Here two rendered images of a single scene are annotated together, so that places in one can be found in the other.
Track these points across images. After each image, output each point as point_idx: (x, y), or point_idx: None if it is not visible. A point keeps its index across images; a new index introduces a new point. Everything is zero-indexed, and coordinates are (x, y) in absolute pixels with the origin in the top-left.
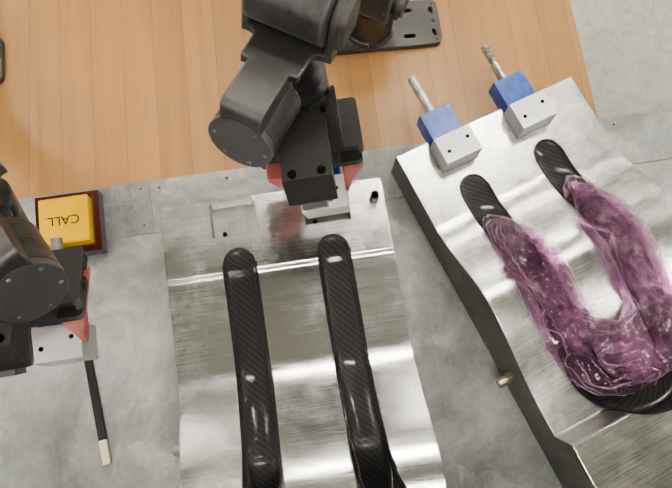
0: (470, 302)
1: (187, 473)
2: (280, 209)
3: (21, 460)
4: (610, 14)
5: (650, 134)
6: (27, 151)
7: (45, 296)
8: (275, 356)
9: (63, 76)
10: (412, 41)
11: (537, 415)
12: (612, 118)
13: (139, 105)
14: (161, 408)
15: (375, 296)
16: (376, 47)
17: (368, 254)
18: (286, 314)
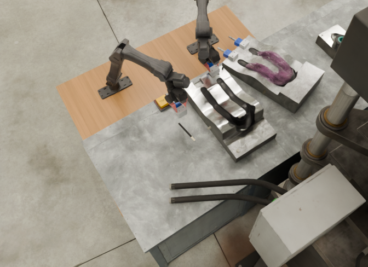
0: (250, 82)
1: (214, 121)
2: (206, 77)
3: (177, 146)
4: (255, 28)
5: (270, 40)
6: (145, 94)
7: (188, 83)
8: (218, 102)
9: (144, 77)
10: (213, 42)
11: (272, 94)
12: (261, 40)
13: None
14: (199, 127)
15: (231, 85)
16: None
17: (226, 79)
18: (217, 94)
